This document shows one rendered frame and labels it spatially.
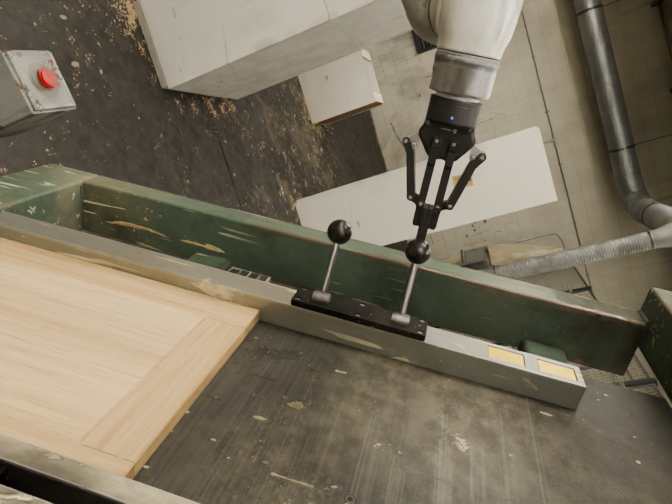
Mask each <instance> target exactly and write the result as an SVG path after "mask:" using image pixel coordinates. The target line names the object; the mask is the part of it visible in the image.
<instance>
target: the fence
mask: <svg viewBox="0 0 672 504"><path fill-rule="evenodd" d="M0 237H2V238H6V239H9V240H13V241H16V242H20V243H24V244H27V245H31V246H34V247H38V248H41V249H45V250H48V251H52V252H55V253H59V254H63V255H66V256H70V257H73V258H77V259H80V260H84V261H87V262H91V263H95V264H98V265H102V266H105V267H109V268H112V269H116V270H119V271H123V272H127V273H130V274H134V275H137V276H141V277H144V278H148V279H151V280H155V281H159V282H162V283H166V284H169V285H173V286H176V287H180V288H183V289H187V290H191V291H194V292H198V293H201V294H205V295H208V296H212V297H215V298H219V299H223V300H226V301H230V302H233V303H237V304H240V305H244V306H247V307H251V308H255V309H258V310H259V311H260V314H259V320H260V321H264V322H267V323H271V324H274V325H278V326H281V327H285V328H288V329H292V330H295V331H299V332H302V333H306V334H309V335H313V336H316V337H320V338H323V339H327V340H330V341H334V342H337V343H341V344H344V345H348V346H351V347H355V348H358V349H362V350H365V351H369V352H373V353H376V354H380V355H383V356H387V357H390V358H394V359H397V360H401V361H404V362H408V363H411V364H415V365H418V366H422V367H425V368H429V369H432V370H436V371H439V372H443V373H446V374H450V375H453V376H457V377H460V378H464V379H467V380H471V381H474V382H478V383H481V384H485V385H488V386H492V387H495V388H499V389H503V390H506V391H510V392H513V393H517V394H520V395H524V396H527V397H531V398H534V399H538V400H541V401H545V402H548V403H552V404H555V405H559V406H562V407H566V408H569V409H573V410H576V409H577V407H578V405H579V402H580V400H581V398H582V396H583V393H584V391H585V389H586V385H585V383H584V380H583V377H582V374H581V372H580V369H579V367H577V366H573V365H569V364H566V363H562V362H558V361H555V360H551V359H547V358H543V357H540V356H536V355H532V354H529V353H525V352H521V351H518V350H514V349H510V348H507V347H503V346H499V345H496V344H492V343H488V342H485V341H481V340H477V339H474V338H470V337H466V336H463V335H459V334H455V333H452V332H448V331H444V330H441V329H437V328H433V327H429V326H427V333H426V338H425V341H420V340H416V339H412V338H409V337H405V336H401V335H398V334H394V333H391V332H387V331H383V330H380V329H376V328H373V327H369V326H365V325H362V324H358V323H355V322H351V321H347V320H344V319H340V318H336V317H333V316H329V315H326V314H322V313H318V312H315V311H311V310H308V309H304V308H300V307H297V306H293V305H291V298H292V297H293V296H294V294H295V293H296V292H297V290H293V289H290V288H286V287H282V286H279V285H275V284H271V283H268V282H264V281H260V280H257V279H253V278H249V277H246V276H242V275H238V274H235V273H231V272H227V271H224V270H220V269H216V268H213V267H209V266H205V265H202V264H198V263H194V262H190V261H187V260H183V259H179V258H176V257H172V256H168V255H165V254H161V253H157V252H154V251H150V250H146V249H143V248H139V247H135V246H132V245H128V244H124V243H121V242H117V241H113V240H110V239H106V238H102V237H99V236H95V235H91V234H88V233H84V232H80V231H76V230H73V229H69V228H65V227H62V226H58V225H54V224H51V223H47V222H43V221H40V220H36V219H32V218H29V217H25V216H21V215H18V214H14V213H10V212H7V211H4V212H1V213H0ZM488 346H489V347H493V348H497V349H500V350H504V351H508V352H511V353H515V354H519V355H522V356H523V361H524V366H525V367H524V366H521V365H517V364H513V363H510V362H506V361H503V360H499V359H495V358H492V357H488ZM537 360H541V361H544V362H548V363H552V364H555V365H559V366H563V367H566V368H570V369H573V371H574V374H575V377H576V380H577V381H575V380H571V379H568V378H564V377H561V376H557V375H553V374H550V373H546V372H542V371H540V370H539V366H538V362H537Z"/></svg>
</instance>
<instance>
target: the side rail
mask: <svg viewBox="0 0 672 504"><path fill-rule="evenodd" d="M82 185H83V188H84V203H83V228H84V230H85V231H89V232H93V233H97V234H100V235H104V236H108V237H111V238H115V239H119V240H122V241H126V242H130V243H133V244H137V245H141V246H144V247H148V248H152V249H156V250H159V251H163V252H167V253H170V254H174V255H178V256H181V257H185V258H190V257H192V256H193V255H194V254H196V253H197V252H201V253H205V254H209V255H213V256H216V257H220V258H224V259H227V260H229V261H230V263H231V267H236V268H239V269H243V270H247V271H251V272H254V273H258V274H262V275H265V276H269V277H271V281H274V282H277V283H281V284H285V285H288V286H292V287H296V288H299V287H300V286H304V287H308V288H312V289H315V290H319V291H320V289H321V286H322V282H323V278H324V275H325V271H326V267H327V264H328V260H329V257H330V253H331V249H332V246H333V242H332V241H330V239H329V238H328V235H327V232H324V231H320V230H316V229H312V228H308V227H304V226H300V225H296V224H292V223H288V222H284V221H280V220H276V219H272V218H268V217H264V216H260V215H256V214H252V213H248V212H244V211H240V210H236V209H232V208H228V207H224V206H220V205H216V204H212V203H208V202H204V201H200V200H196V199H192V198H188V197H185V196H181V195H177V194H173V193H169V192H165V191H161V190H157V189H153V188H149V187H145V186H141V185H137V184H133V183H129V182H125V181H121V180H117V179H113V178H109V177H105V176H97V177H94V178H91V179H88V180H85V181H83V183H82ZM410 267H411V262H410V261H409V260H408V259H407V258H406V255H405V252H403V251H399V250H395V249H391V248H387V247H383V246H379V245H375V244H371V243H367V242H363V241H359V240H356V239H352V238H350V240H349V241H348V242H347V243H345V244H341V245H339V249H338V252H337V256H336V260H335V263H334V267H333V271H332V274H331V278H330V281H329V285H328V289H327V292H326V293H330V294H334V295H338V296H341V297H345V298H349V299H352V300H356V301H360V302H363V303H367V304H371V305H375V306H378V307H382V308H386V309H389V310H393V311H397V312H399V309H400V305H401V302H402V298H403V294H404V290H405V286H406V282H407V278H408V274H409V271H410ZM406 314H408V315H412V316H415V317H419V318H423V319H426V320H428V324H432V325H436V326H439V327H443V328H447V329H451V330H454V331H458V332H462V333H465V334H469V335H473V336H476V337H480V338H484V339H487V340H491V341H495V342H498V343H502V344H506V345H510V346H513V347H517V348H518V347H519V344H520V342H521V341H523V340H530V341H533V342H537V343H541V344H545V345H548V346H552V347H556V348H559V349H562V350H563V351H564V353H565V356H566V359H567V361H569V362H572V363H576V364H580V365H583V366H587V367H591V368H594V369H598V370H602V371H605V372H609V373H613V374H616V375H620V376H624V375H625V373H626V371H627V368H628V366H629V364H630V362H631V360H632V358H633V356H634V354H635V352H636V350H637V348H638V345H637V344H638V342H639V340H640V338H641V335H642V333H643V331H644V329H645V328H647V324H646V323H645V322H644V320H643V319H642V317H641V316H640V314H639V313H638V311H637V310H634V309H630V308H626V307H622V306H618V305H614V304H610V303H606V302H602V301H598V300H594V299H590V298H586V297H582V296H578V295H574V294H570V293H566V292H562V291H558V290H554V289H550V288H546V287H542V286H538V285H534V284H530V283H527V282H523V281H519V280H515V279H511V278H507V277H503V276H499V275H495V274H491V273H487V272H483V271H479V270H475V269H471V268H467V267H463V266H459V265H455V264H451V263H447V262H443V261H439V260H435V259H431V258H429V259H428V260H427V261H426V262H425V263H423V264H418V267H417V271H416V275H415V279H414V283H413V287H412V291H411V295H410V298H409V302H408V306H407V310H406Z"/></svg>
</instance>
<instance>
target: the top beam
mask: <svg viewBox="0 0 672 504"><path fill-rule="evenodd" d="M641 310H642V312H643V313H644V314H645V316H646V317H647V319H648V320H649V324H647V328H648V329H649V330H648V333H647V335H646V337H645V339H644V341H643V343H642V345H641V346H638V347H639V349H640V351H641V352H642V354H643V356H644V357H645V359H646V361H647V362H648V364H649V366H650V368H651V369H652V371H653V373H654V374H655V376H656V378H657V379H658V381H659V383H660V384H661V386H662V388H663V389H664V391H665V393H666V394H667V396H668V398H669V399H670V401H671V403H672V292H670V291H666V290H662V289H658V288H651V289H650V290H649V292H648V294H647V296H646V299H645V301H644V303H643V305H642V307H641Z"/></svg>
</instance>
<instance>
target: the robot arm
mask: <svg viewBox="0 0 672 504"><path fill-rule="evenodd" d="M523 1H524V0H401V2H402V4H403V7H404V10H405V13H406V16H407V19H408V21H409V23H410V25H411V27H412V29H413V30H414V32H415V33H416V34H417V35H418V36H419V37H420V38H421V39H423V40H425V41H426V42H429V43H431V44H434V45H437V49H440V50H437V51H436V53H435V56H434V57H435V59H434V63H433V67H432V70H433V73H432V79H431V83H430V85H429V88H430V89H432V90H435V91H436V94H435V93H432V94H431V97H430V101H429V105H428V109H427V114H426V118H425V122H424V124H423V125H422V126H421V127H420V129H419V132H417V133H414V134H412V135H406V136H405V137H404V138H403V139H402V143H403V146H404V148H405V151H406V185H407V200H409V201H412V202H413V203H415V205H416V209H415V213H414V217H413V221H412V223H413V225H415V226H419V227H418V231H417V235H416V239H423V240H425V239H426V235H427V231H428V229H432V230H434V229H435V228H436V226H437V222H438V218H439V215H440V212H441V211H442V210H452V209H453V208H454V206H455V205H456V203H457V201H458V199H459V198H460V196H461V194H462V192H463V191H464V189H465V187H466V185H467V184H468V182H469V180H470V178H471V176H472V175H473V173H474V171H475V169H476V168H477V167H478V166H479V165H481V164H482V163H483V162H484V161H485V160H486V153H485V152H484V151H481V150H480V149H479V148H478V146H477V145H476V144H475V143H476V138H475V130H476V126H477V123H478V119H479V116H480V112H481V109H482V105H483V104H482V103H479V102H480V101H479V100H488V99H489V98H490V95H491V91H492V88H493V84H494V81H495V77H496V74H497V70H498V69H499V66H500V65H499V63H500V60H501V57H502V55H503V52H504V50H505V48H506V46H507V45H508V43H509V42H510V40H511V38H512V35H513V33H514V30H515V27H516V25H517V21H518V18H519V15H520V12H521V8H522V4H523ZM443 50H445V51H443ZM448 51H450V52H448ZM453 52H456V53H453ZM459 53H461V54H459ZM464 54H466V55H464ZM469 55H471V56H469ZM475 56H476V57H475ZM480 57H482V58H480ZM485 58H487V59H485ZM490 59H493V60H490ZM495 60H498V61H495ZM419 139H421V142H422V144H423V146H424V149H425V151H426V154H427V155H428V156H429V157H428V161H427V165H426V169H425V173H424V177H423V181H422V185H421V189H420V193H419V194H417V193H416V152H415V148H417V146H418V140H419ZM469 150H471V153H470V155H469V160H470V161H469V163H468V164H467V166H466V168H465V169H464V171H463V173H462V175H461V177H460V178H459V180H458V182H457V184H456V185H455V187H454V189H453V191H452V193H451V194H450V196H449V198H448V200H444V196H445V193H446V189H447V185H448V181H449V178H450V174H451V170H452V167H453V163H454V162H455V161H457V160H458V159H459V158H461V157H462V156H463V155H464V154H466V153H467V152H468V151H469ZM436 159H442V160H444V161H445V164H444V168H443V172H442V176H441V179H440V183H439V187H438V191H437V195H436V199H435V203H434V205H432V204H427V203H425V201H426V198H427V194H428V190H429V186H430V182H431V178H432V175H433V171H434V167H435V163H436Z"/></svg>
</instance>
